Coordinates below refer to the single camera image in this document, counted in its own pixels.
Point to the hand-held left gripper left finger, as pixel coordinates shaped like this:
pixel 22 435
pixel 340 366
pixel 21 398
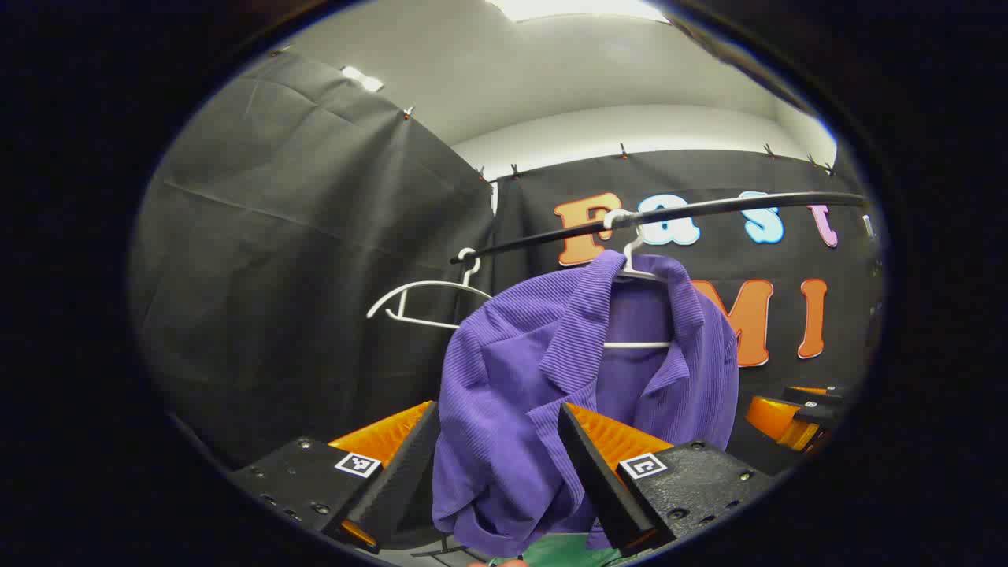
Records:
pixel 402 480

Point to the small ceiling light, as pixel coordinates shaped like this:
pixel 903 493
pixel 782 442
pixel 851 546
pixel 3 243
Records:
pixel 362 78

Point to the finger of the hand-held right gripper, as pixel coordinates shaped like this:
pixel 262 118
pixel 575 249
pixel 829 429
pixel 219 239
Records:
pixel 776 421

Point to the green laundry hamper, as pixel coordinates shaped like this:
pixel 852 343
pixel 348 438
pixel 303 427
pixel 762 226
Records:
pixel 559 553

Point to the black backdrop cloth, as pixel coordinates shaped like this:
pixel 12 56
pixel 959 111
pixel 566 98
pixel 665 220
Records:
pixel 787 260
pixel 299 260

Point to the black clothes rack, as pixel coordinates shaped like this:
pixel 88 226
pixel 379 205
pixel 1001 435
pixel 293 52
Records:
pixel 709 206

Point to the white plastic hanger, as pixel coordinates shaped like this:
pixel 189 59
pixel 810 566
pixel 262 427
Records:
pixel 634 253
pixel 425 284

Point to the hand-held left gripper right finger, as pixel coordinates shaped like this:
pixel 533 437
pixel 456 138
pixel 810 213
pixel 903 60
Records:
pixel 602 488

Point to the large ceiling light panel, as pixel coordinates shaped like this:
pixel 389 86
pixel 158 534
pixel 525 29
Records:
pixel 575 8

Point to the purple ribbed shirt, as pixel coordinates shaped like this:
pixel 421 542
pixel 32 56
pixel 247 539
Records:
pixel 512 378

